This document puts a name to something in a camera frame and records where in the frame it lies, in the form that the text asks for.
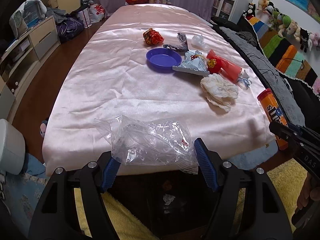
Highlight white round stool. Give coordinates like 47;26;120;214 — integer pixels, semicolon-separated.
0;119;25;175

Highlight pink satin tablecloth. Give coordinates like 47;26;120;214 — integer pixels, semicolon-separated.
42;4;274;176

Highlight red plastic cup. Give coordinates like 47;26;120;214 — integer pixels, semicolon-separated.
206;49;242;83

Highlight blue plastic plate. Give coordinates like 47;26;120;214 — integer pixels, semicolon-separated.
146;48;182;72

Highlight yellow fluffy rug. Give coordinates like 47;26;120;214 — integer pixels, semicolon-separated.
74;159;306;239

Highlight blue white torn wrapper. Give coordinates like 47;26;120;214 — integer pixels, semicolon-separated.
237;70;252;89

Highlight orange candy tube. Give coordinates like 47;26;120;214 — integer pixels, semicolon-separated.
256;88;290;151

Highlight clear plastic bag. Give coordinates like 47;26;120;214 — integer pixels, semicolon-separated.
93;115;198;174

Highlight person's right hand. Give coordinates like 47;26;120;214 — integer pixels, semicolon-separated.
296;173;320;211

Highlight red lantern ornament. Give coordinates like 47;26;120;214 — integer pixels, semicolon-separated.
207;59;221;74

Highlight white tissue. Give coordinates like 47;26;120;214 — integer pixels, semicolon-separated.
200;74;239;112

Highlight dark foil wrapper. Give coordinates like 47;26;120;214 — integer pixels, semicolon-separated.
163;32;189;52

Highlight small clear plastic wrap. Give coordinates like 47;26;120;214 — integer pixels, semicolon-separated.
191;35;209;51

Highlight black trash bin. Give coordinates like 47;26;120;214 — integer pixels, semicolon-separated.
139;172;226;230

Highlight row of plush toys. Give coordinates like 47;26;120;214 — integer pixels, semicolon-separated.
242;0;319;53

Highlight colourful striped knitted blanket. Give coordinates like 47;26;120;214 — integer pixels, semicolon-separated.
247;16;319;96

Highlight grey sofa cover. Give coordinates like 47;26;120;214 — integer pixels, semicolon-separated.
210;16;305;126

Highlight silver snack bag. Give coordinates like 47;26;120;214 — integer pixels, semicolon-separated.
172;50;210;76

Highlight crumpled red foil wrapper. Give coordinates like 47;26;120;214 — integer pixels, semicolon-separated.
143;28;164;46

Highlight wooden tv cabinet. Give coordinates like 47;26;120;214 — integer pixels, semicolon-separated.
1;16;60;123

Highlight purple bag on floor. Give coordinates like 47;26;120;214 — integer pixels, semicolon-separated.
56;17;84;43

